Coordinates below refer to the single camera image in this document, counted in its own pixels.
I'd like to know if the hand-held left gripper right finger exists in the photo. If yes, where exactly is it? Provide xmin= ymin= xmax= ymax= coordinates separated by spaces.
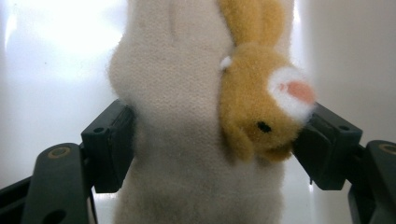
xmin=291 ymin=102 xmax=364 ymax=191

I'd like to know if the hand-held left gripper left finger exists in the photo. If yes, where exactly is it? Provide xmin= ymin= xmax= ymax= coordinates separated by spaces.
xmin=80 ymin=98 xmax=136 ymax=194

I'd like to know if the beige glove with yellow plush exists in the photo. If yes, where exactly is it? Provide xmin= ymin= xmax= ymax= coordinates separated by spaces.
xmin=106 ymin=0 xmax=318 ymax=224

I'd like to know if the white plastic bin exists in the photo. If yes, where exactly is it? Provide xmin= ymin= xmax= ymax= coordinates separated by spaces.
xmin=0 ymin=0 xmax=396 ymax=224

